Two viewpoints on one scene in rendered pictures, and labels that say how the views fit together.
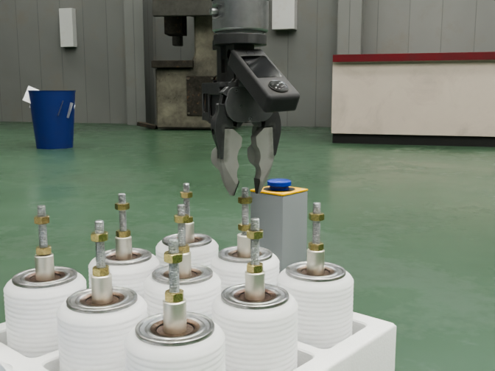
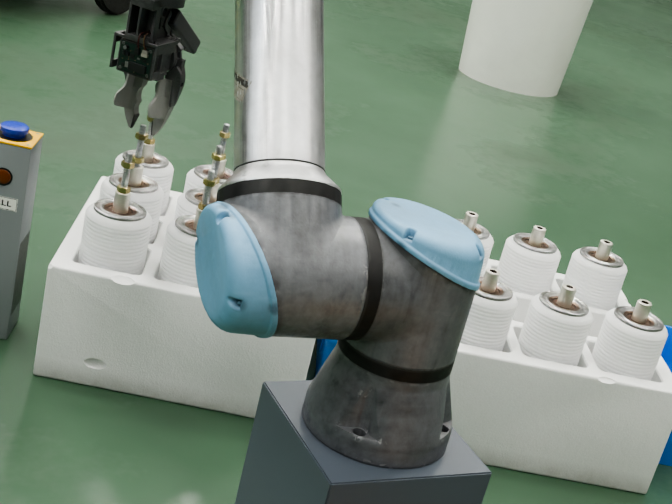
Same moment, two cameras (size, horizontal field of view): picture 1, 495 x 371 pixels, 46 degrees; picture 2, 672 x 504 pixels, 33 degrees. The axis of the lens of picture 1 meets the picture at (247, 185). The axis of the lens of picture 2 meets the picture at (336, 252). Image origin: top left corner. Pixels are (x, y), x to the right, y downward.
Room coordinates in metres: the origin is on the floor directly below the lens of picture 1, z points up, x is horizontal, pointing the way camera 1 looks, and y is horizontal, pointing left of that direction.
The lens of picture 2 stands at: (1.73, 1.36, 0.88)
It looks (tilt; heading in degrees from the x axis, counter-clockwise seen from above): 22 degrees down; 224
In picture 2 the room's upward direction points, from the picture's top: 14 degrees clockwise
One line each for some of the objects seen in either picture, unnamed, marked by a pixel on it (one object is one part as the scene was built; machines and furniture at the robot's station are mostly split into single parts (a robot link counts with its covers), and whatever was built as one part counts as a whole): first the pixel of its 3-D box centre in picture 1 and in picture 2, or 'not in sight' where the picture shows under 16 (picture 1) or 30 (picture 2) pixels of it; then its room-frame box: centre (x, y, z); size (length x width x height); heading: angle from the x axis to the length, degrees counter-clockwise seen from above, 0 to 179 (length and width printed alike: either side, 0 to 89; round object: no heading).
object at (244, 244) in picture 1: (244, 246); (134, 175); (0.78, 0.00, 0.26); 0.02 x 0.02 x 0.03
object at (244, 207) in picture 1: (244, 214); (139, 148); (0.78, 0.00, 0.31); 0.01 x 0.01 x 0.08
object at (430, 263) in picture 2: not in sight; (409, 278); (0.96, 0.72, 0.47); 0.13 x 0.12 x 0.14; 157
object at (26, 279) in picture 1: (45, 277); not in sight; (0.68, 0.25, 0.25); 0.08 x 0.08 x 0.01
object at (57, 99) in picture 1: (50, 116); not in sight; (5.01, 1.69, 0.27); 0.44 x 0.40 x 0.53; 127
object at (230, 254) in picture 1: (244, 255); (133, 183); (0.78, 0.00, 0.25); 0.08 x 0.08 x 0.01
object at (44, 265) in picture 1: (44, 267); not in sight; (0.68, 0.25, 0.26); 0.02 x 0.02 x 0.03
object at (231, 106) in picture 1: (237, 81); (151, 34); (0.80, 0.01, 0.49); 0.09 x 0.08 x 0.12; 27
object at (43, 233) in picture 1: (43, 235); not in sight; (0.68, 0.25, 0.30); 0.01 x 0.01 x 0.08
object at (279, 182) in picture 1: (279, 185); (14, 131); (0.96, -0.05, 0.32); 0.04 x 0.04 x 0.02
